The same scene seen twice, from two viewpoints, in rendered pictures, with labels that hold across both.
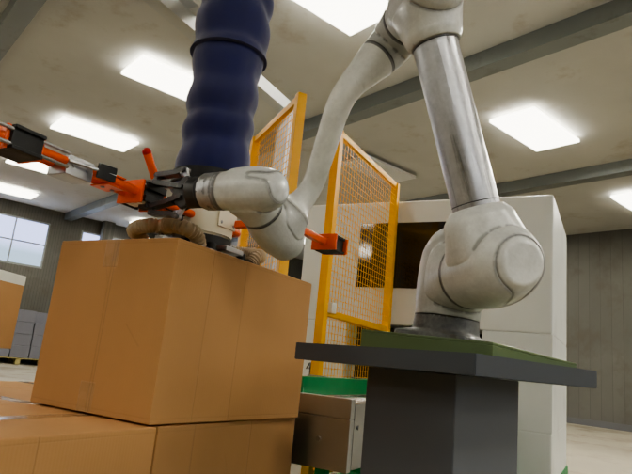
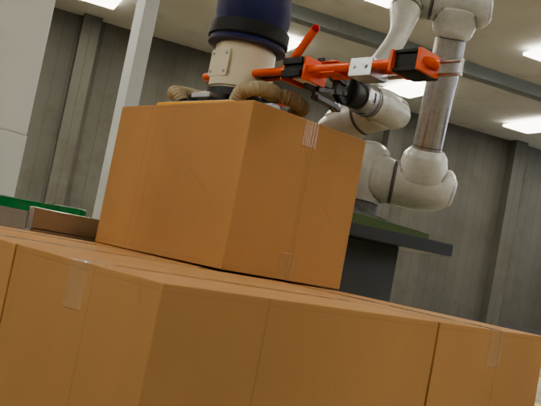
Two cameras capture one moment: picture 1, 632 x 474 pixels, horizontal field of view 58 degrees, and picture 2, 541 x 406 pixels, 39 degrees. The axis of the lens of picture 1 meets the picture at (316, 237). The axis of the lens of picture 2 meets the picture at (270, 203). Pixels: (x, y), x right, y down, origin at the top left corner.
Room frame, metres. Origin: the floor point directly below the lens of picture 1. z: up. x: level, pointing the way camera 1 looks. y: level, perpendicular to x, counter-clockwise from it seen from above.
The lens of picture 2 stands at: (0.80, 2.30, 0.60)
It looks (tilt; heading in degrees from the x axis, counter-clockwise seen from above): 4 degrees up; 288
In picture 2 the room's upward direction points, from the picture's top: 11 degrees clockwise
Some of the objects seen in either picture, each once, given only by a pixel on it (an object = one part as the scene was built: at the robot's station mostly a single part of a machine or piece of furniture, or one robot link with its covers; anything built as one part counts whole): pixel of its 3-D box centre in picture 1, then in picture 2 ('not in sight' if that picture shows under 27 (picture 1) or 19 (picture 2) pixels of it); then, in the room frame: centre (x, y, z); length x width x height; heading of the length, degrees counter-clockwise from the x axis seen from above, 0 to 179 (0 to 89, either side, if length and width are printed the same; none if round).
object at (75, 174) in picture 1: (71, 169); (368, 70); (1.21, 0.55, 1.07); 0.07 x 0.07 x 0.04; 61
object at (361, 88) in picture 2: (190, 193); (345, 90); (1.31, 0.31, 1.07); 0.09 x 0.07 x 0.08; 62
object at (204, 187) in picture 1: (214, 191); (362, 98); (1.28, 0.25, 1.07); 0.09 x 0.06 x 0.09; 152
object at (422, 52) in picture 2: (13, 144); (414, 64); (1.09, 0.62, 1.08); 0.08 x 0.07 x 0.05; 151
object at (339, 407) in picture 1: (255, 396); (134, 236); (1.94, 0.15, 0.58); 0.70 x 0.03 x 0.06; 62
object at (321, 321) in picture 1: (358, 312); not in sight; (3.70, -0.32, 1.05); 1.17 x 0.10 x 2.10; 152
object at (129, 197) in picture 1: (142, 196); (304, 72); (1.40, 0.45, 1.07); 0.10 x 0.08 x 0.06; 61
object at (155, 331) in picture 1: (188, 335); (225, 193); (1.59, 0.32, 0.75); 0.60 x 0.40 x 0.40; 149
